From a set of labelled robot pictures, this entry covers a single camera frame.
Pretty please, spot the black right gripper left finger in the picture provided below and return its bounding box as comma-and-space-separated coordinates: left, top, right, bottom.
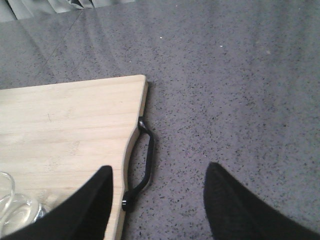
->
4, 165, 113, 240

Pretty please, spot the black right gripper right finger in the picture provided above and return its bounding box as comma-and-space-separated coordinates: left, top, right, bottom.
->
203, 162, 320, 240

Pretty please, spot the clear glass measuring beaker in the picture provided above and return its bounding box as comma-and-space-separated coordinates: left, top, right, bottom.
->
0, 171, 48, 238

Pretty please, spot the light wooden cutting board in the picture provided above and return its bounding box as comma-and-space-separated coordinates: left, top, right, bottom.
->
0, 75, 148, 240

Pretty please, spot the grey curtain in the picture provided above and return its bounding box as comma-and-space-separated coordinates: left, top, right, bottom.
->
0, 0, 129, 23

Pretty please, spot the black cutting board handle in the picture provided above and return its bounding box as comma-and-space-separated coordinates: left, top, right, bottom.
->
121, 116, 156, 212

